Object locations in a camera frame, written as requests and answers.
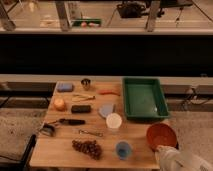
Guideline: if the red plastic bowl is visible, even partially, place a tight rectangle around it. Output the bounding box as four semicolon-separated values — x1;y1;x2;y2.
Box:
146;123;177;151

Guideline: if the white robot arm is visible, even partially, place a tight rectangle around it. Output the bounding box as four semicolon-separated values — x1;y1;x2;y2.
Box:
155;145;213;171

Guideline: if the small metal cup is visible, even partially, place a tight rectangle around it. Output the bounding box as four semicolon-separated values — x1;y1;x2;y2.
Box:
81;78;91;91

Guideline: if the light blue cloth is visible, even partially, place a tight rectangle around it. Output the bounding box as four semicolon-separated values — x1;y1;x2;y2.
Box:
98;103;115;118

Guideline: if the white plastic cup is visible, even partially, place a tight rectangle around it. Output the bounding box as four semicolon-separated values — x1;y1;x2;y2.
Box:
106;113;122;132

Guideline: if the blue sponge block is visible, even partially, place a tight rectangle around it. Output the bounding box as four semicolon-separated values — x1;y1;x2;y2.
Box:
56;83;73;92

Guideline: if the green plastic tray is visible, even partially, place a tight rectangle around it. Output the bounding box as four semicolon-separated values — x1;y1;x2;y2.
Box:
122;77;170;121

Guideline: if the orange apple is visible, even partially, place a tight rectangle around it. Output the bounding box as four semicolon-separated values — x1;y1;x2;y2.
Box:
53;98;66;111

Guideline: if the metal key tool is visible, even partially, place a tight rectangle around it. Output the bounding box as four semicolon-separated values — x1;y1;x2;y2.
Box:
78;130;103;137

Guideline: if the bunch of dark grapes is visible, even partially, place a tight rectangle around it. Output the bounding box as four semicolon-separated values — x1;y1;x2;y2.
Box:
72;140;102;160

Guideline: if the blue plastic cup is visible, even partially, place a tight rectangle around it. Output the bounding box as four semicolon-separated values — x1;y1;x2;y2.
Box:
115;141;132;160

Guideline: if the black chair back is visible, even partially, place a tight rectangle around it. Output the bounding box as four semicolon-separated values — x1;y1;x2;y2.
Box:
20;134;36;171

